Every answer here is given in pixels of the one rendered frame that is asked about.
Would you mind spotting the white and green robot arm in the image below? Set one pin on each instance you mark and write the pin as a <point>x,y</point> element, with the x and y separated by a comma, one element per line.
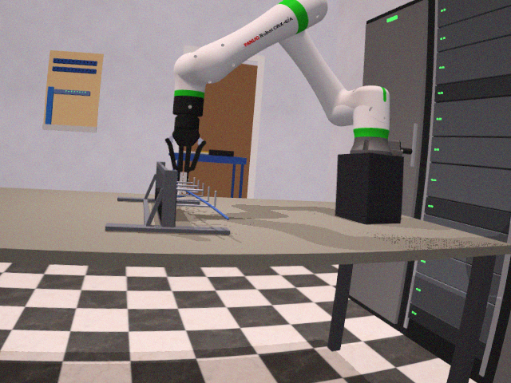
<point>369,105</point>

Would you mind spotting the grey patch panel rack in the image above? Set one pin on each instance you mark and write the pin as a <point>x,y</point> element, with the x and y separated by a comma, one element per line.
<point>168,193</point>

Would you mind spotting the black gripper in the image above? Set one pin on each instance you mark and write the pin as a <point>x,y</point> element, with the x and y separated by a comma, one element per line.
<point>186,133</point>

